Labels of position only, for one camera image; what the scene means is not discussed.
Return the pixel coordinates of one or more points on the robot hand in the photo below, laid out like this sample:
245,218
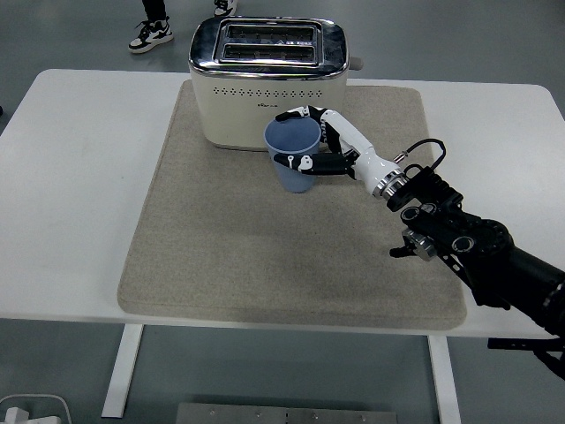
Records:
373,165

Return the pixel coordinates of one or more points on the blue ribbed cup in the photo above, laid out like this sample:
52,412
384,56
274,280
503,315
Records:
293,137

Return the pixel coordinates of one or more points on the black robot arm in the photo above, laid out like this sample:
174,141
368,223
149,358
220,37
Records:
494,247

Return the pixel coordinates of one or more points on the cream and chrome toaster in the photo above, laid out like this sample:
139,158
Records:
238,115

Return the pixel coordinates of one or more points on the beige felt mat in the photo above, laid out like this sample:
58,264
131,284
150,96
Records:
243,256

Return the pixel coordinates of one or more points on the black table control panel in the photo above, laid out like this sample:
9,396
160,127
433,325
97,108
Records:
501,344

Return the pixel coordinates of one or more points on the white table leg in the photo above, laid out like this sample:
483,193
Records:
443,384
121,375

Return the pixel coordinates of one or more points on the white plastic bin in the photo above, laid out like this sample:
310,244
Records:
48,404

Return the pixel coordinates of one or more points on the white block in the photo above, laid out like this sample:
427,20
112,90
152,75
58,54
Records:
15,416

